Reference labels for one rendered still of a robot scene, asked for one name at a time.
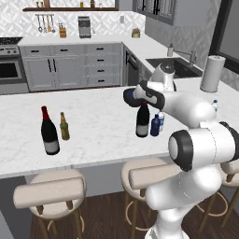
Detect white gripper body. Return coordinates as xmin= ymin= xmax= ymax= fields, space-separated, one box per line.
xmin=151 ymin=63 xmax=176 ymax=85

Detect dark kitchen sink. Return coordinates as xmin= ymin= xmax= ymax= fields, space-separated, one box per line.
xmin=145 ymin=57 xmax=204 ymax=79

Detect grey soap dispenser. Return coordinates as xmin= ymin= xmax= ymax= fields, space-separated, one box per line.
xmin=166 ymin=43 xmax=175 ymax=58

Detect black dishwasher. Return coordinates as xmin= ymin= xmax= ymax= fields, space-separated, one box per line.
xmin=123 ymin=49 xmax=140 ymax=87

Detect grey sink tap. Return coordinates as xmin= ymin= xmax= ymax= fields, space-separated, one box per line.
xmin=173 ymin=48 xmax=198 ymax=68

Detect potted plant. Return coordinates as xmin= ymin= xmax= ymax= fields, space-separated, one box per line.
xmin=131 ymin=27 xmax=141 ymax=39

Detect white paper towel roll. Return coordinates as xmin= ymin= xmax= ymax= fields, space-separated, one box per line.
xmin=199 ymin=54 xmax=227 ymax=94

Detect dark blue plastic bottle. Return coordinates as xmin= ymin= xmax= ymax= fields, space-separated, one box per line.
xmin=149 ymin=113 xmax=162 ymax=137

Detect black-framed window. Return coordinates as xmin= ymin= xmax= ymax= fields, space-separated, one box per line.
xmin=208 ymin=0 xmax=239 ymax=75

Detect grey base cupboard run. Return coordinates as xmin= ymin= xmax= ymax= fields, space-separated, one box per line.
xmin=18 ymin=42 xmax=124 ymax=93

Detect grey coffee machine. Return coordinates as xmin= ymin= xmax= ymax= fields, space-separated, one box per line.
xmin=77 ymin=15 xmax=92 ymax=39

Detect beige round bar stool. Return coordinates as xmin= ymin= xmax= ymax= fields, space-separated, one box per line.
xmin=119 ymin=156 xmax=182 ymax=239
xmin=12 ymin=168 xmax=88 ymax=239
xmin=197 ymin=158 xmax=239 ymax=232

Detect wooden knife block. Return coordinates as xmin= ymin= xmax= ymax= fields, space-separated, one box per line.
xmin=58 ymin=22 xmax=68 ymax=39

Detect olive glass beer bottle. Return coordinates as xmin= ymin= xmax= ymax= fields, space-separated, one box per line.
xmin=59 ymin=111 xmax=71 ymax=141

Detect hanging metal spoon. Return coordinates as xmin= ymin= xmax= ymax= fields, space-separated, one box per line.
xmin=49 ymin=15 xmax=57 ymax=34

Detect red-capped dark wine bottle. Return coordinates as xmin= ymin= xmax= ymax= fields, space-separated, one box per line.
xmin=40 ymin=105 xmax=61 ymax=156

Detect hanging metal ladle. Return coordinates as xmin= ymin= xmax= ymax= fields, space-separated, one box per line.
xmin=36 ymin=15 xmax=43 ymax=33

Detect steel oven with hob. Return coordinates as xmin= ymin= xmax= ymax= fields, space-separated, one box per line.
xmin=0 ymin=35 xmax=30 ymax=96

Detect grey glass-door wall cupboards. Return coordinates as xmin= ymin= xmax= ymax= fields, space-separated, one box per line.
xmin=132 ymin=0 xmax=222 ymax=28

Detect dark wooden wall shelf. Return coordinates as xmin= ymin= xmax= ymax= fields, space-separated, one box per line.
xmin=21 ymin=7 xmax=120 ymax=13

